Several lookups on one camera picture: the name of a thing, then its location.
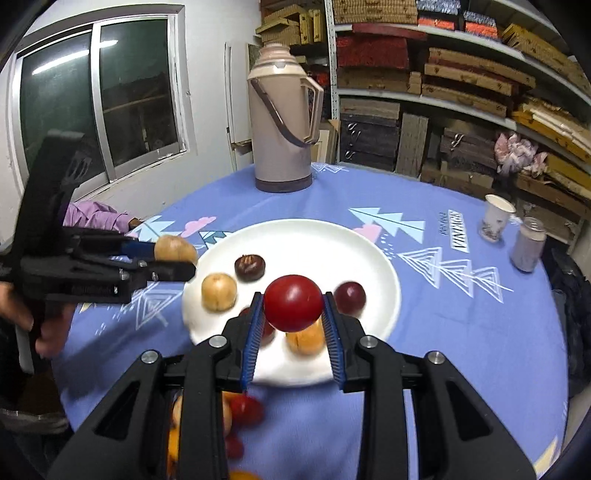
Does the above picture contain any purple cloth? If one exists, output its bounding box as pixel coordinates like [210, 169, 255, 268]
[62, 200, 132, 232]

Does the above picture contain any white metal shelf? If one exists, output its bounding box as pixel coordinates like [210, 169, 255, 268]
[323, 0, 591, 195]

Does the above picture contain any beige thermos jug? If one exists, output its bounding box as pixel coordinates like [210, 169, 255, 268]
[247, 43, 325, 193]

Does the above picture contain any small tan round fruit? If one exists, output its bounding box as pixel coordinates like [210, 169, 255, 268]
[154, 235, 198, 267]

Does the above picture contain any pink crumpled cloth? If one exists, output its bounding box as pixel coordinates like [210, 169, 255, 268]
[494, 132, 548, 176]

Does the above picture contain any white paper cup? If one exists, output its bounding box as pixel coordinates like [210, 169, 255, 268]
[478, 194, 516, 244]

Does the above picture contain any blue printed tablecloth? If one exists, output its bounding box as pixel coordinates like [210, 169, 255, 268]
[51, 161, 568, 480]

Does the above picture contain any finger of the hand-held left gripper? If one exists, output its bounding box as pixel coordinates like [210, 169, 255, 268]
[115, 260, 198, 302]
[74, 231, 158, 260]

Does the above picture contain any pale striped pepino melon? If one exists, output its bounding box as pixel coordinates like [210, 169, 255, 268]
[173, 392, 233, 435]

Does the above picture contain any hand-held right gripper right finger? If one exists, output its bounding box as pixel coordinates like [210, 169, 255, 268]
[322, 291, 548, 480]

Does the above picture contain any person's left hand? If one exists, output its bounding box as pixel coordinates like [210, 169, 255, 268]
[0, 281, 71, 359]

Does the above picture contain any dark purple mangosteen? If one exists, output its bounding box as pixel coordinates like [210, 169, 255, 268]
[234, 255, 265, 283]

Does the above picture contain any sliding glass window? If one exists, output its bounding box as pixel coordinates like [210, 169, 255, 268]
[9, 4, 191, 192]

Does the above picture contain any white oval plate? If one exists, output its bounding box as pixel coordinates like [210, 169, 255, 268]
[182, 219, 401, 387]

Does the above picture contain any red tomato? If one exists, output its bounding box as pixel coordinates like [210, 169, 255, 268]
[229, 394, 265, 426]
[263, 274, 324, 333]
[240, 307, 278, 346]

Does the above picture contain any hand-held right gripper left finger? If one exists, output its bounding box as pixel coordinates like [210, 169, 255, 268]
[46, 291, 266, 480]

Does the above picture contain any large yellow round fruit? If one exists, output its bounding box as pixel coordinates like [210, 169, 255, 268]
[201, 273, 238, 312]

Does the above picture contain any grey drink can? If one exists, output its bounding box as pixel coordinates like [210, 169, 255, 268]
[510, 217, 548, 273]

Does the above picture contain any orange striped pepino melon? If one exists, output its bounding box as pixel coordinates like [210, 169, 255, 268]
[285, 318, 325, 356]

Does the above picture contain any leaning picture frame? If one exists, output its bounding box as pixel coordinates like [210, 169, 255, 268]
[318, 119, 343, 163]

